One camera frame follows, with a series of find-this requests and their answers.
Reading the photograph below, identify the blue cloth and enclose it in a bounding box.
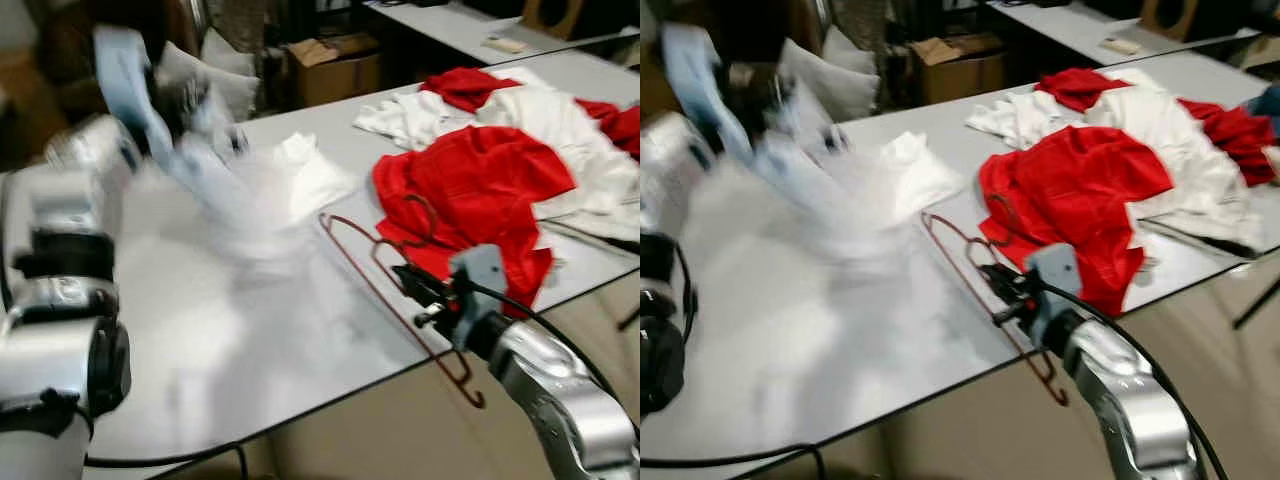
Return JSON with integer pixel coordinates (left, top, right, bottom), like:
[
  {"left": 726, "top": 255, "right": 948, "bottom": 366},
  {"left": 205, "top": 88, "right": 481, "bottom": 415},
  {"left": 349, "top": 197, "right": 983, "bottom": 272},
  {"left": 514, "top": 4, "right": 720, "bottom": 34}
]
[{"left": 1245, "top": 83, "right": 1280, "bottom": 141}]

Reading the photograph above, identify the red wire hanger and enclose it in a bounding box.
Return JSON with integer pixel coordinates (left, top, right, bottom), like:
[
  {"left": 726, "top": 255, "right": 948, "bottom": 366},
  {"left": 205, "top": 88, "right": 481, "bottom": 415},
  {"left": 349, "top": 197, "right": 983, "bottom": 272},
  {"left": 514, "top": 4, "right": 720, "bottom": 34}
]
[
  {"left": 920, "top": 193, "right": 1071, "bottom": 409},
  {"left": 318, "top": 193, "right": 488, "bottom": 409}
]

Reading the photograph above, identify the red garment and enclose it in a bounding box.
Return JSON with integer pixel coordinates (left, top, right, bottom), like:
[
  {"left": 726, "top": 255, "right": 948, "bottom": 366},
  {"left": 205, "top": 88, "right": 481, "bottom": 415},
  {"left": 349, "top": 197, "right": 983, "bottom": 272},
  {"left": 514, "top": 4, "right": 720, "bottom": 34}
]
[
  {"left": 978, "top": 125, "right": 1173, "bottom": 318},
  {"left": 372, "top": 125, "right": 578, "bottom": 314},
  {"left": 1035, "top": 67, "right": 1136, "bottom": 113},
  {"left": 418, "top": 67, "right": 523, "bottom": 114},
  {"left": 1178, "top": 98, "right": 1279, "bottom": 189},
  {"left": 575, "top": 98, "right": 641, "bottom": 161}
]

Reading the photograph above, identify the white printed garment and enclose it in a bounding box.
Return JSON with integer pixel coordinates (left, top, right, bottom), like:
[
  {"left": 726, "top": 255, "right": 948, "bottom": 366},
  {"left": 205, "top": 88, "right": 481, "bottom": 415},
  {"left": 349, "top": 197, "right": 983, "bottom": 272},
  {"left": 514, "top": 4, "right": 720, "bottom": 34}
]
[
  {"left": 750, "top": 125, "right": 966, "bottom": 261},
  {"left": 150, "top": 125, "right": 363, "bottom": 266}
]

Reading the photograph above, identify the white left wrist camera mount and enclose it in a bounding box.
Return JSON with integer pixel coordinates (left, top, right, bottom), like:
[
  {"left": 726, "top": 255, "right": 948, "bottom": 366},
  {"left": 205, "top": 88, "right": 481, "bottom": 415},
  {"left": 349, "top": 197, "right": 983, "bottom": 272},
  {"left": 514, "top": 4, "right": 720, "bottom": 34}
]
[
  {"left": 660, "top": 22, "right": 761, "bottom": 176},
  {"left": 93, "top": 25, "right": 179, "bottom": 166}
]

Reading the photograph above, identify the brown wooden speaker box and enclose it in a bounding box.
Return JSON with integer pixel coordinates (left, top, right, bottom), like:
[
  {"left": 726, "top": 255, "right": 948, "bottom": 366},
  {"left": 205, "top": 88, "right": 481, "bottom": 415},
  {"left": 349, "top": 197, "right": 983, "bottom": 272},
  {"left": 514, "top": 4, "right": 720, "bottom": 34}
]
[
  {"left": 1140, "top": 0, "right": 1204, "bottom": 41},
  {"left": 520, "top": 0, "right": 589, "bottom": 41}
]

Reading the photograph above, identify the white pillow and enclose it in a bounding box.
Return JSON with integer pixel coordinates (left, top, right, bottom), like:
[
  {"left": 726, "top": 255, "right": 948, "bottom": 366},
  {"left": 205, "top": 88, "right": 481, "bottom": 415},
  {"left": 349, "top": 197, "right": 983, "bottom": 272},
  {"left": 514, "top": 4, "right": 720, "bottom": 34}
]
[
  {"left": 153, "top": 38, "right": 263, "bottom": 123},
  {"left": 775, "top": 38, "right": 883, "bottom": 123}
]

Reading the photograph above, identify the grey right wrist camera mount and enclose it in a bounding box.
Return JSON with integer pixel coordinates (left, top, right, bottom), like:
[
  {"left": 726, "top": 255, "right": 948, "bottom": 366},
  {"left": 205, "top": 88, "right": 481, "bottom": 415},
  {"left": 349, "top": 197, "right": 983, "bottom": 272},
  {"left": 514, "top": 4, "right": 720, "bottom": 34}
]
[
  {"left": 448, "top": 243, "right": 511, "bottom": 346},
  {"left": 1020, "top": 243, "right": 1084, "bottom": 346}
]

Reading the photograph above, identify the brown cardboard box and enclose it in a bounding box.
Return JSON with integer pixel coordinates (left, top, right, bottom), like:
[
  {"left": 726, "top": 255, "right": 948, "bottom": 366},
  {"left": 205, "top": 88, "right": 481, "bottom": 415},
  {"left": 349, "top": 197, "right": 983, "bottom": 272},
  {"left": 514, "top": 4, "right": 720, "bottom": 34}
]
[
  {"left": 288, "top": 35, "right": 384, "bottom": 109},
  {"left": 908, "top": 35, "right": 1006, "bottom": 106}
]

